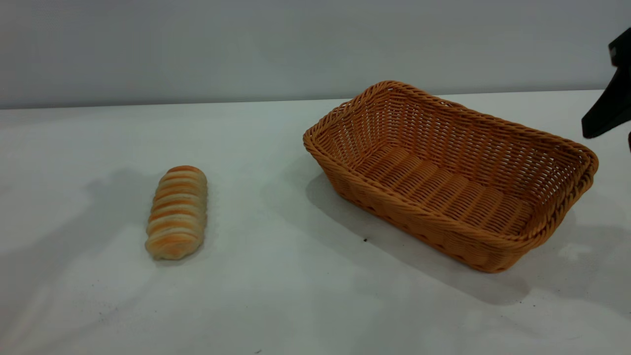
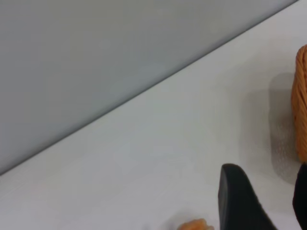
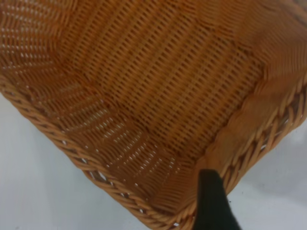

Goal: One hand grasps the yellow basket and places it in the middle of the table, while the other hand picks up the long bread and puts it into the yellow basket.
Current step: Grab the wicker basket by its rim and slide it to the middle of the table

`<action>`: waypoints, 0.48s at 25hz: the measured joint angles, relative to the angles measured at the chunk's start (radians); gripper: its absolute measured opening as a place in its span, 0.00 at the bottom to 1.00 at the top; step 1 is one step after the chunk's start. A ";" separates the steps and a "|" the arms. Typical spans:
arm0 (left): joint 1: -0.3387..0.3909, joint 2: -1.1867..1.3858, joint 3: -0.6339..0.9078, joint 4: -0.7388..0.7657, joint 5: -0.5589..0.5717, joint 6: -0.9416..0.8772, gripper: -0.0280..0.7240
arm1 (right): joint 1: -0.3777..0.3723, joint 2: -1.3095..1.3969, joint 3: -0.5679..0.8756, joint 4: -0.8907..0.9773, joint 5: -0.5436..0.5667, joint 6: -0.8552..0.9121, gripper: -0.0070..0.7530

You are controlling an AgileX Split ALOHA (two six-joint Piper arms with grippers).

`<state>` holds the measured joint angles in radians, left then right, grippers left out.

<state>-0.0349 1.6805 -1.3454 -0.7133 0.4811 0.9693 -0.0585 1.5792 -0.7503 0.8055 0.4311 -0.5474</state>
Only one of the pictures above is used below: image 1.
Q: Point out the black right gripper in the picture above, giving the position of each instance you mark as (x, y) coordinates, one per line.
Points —
(622, 49)

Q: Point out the orange woven wicker basket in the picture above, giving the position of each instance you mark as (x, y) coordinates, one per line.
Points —
(434, 231)

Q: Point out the striped long bread roll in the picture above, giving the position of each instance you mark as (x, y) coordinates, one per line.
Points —
(176, 212)

